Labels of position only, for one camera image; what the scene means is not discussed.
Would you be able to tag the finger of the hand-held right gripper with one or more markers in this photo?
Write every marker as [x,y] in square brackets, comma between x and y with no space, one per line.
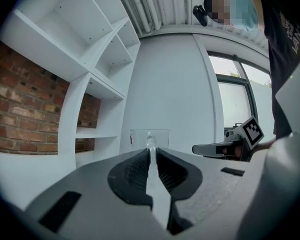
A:
[205,149]

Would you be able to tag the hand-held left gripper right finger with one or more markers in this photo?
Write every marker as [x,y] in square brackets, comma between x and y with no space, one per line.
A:
[177,179]

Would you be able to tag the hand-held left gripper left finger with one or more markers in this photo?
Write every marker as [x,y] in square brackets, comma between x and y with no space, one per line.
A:
[130,176]

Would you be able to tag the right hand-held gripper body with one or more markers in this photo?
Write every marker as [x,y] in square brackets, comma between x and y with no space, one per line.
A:
[252,132]

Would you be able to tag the white wooden shelf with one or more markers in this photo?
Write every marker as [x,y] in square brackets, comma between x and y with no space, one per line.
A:
[72,46]

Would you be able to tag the person's right forearm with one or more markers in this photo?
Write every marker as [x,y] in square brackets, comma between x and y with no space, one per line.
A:
[263,146]

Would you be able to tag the dark framed window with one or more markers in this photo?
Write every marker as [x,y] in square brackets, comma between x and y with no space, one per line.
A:
[236,91]

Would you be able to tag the person's black shirt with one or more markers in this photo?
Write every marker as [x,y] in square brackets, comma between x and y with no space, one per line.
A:
[280,46]

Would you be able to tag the person's head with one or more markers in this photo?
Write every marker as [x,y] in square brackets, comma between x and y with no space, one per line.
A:
[227,6]

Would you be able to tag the white ceiling pipes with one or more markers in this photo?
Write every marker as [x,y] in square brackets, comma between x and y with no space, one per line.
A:
[150,6]

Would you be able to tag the black head-worn camera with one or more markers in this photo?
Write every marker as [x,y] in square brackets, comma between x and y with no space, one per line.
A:
[201,14]

